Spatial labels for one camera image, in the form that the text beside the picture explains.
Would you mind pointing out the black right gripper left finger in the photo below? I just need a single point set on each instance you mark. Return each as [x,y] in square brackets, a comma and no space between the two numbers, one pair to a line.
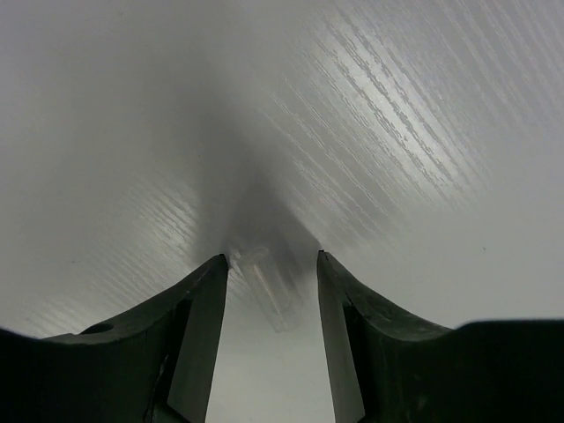
[151,363]

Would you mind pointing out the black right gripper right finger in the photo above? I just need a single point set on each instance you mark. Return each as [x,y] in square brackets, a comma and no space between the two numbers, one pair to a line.
[386,364]

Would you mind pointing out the clear pen cap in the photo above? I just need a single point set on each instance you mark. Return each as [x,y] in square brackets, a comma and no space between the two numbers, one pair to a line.
[259,269]

